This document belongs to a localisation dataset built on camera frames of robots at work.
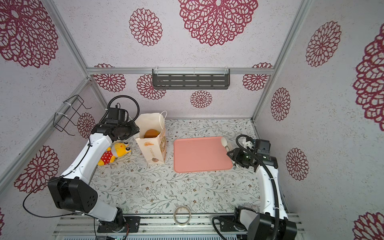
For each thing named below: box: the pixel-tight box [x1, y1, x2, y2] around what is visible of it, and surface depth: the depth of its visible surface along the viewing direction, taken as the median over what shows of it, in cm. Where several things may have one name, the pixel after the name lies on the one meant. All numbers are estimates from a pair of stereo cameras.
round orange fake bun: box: [144, 129, 160, 139], surface depth 100 cm
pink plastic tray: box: [173, 136, 233, 173], surface depth 108 cm
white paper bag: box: [135, 112, 167, 165], surface depth 87 cm
